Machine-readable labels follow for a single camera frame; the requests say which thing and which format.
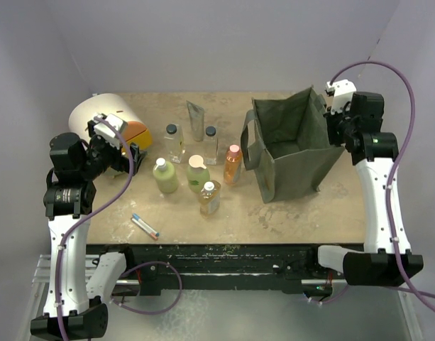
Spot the green canvas bag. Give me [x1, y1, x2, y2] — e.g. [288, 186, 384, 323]
[241, 87, 343, 203]

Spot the clear bottle dark label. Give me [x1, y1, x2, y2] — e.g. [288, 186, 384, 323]
[204, 126, 219, 166]

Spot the silver squeeze tube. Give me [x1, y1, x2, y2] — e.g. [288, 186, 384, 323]
[186, 101, 205, 142]

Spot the amber bottle white cap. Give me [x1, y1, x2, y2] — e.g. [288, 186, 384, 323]
[199, 180, 221, 217]

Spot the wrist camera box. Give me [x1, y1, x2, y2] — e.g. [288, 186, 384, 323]
[325, 80, 356, 115]
[87, 114, 128, 149]

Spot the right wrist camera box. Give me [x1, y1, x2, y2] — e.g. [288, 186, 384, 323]
[325, 80, 356, 115]

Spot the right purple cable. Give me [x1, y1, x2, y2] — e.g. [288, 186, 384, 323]
[309, 60, 435, 306]

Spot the orange capped pen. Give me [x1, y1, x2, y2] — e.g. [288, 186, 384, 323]
[131, 217, 158, 241]

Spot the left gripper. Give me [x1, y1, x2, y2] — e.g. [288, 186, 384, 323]
[79, 121, 145, 180]

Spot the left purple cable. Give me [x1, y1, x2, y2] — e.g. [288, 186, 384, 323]
[57, 118, 135, 341]

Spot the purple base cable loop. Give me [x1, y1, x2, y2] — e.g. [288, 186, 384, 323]
[110, 261, 184, 315]

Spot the green pump bottle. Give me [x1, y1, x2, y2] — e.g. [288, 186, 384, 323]
[153, 158, 179, 194]

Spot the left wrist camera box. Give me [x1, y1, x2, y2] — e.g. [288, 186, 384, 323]
[87, 114, 128, 149]

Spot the white round drawer box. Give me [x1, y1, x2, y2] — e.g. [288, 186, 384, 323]
[67, 92, 153, 178]

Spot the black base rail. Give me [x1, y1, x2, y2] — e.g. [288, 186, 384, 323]
[85, 243, 349, 297]

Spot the blue capped pen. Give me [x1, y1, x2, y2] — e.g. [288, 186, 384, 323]
[132, 213, 160, 237]

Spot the green bottle beige cap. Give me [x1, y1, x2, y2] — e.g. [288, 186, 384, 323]
[187, 155, 210, 193]

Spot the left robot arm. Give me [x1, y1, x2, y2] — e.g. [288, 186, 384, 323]
[30, 132, 145, 340]

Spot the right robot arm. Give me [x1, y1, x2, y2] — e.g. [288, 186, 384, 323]
[305, 90, 424, 286]

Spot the clear bottle yellow label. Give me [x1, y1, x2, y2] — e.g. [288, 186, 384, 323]
[164, 124, 185, 163]

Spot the orange bottle pink cap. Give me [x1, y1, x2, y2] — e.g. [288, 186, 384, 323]
[224, 144, 243, 185]

